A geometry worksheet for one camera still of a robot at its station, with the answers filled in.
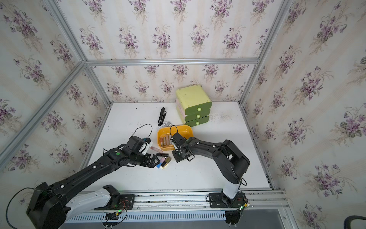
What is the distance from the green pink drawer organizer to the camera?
35.7 inches

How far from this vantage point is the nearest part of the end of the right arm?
2.13 feet

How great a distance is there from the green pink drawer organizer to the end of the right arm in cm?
22
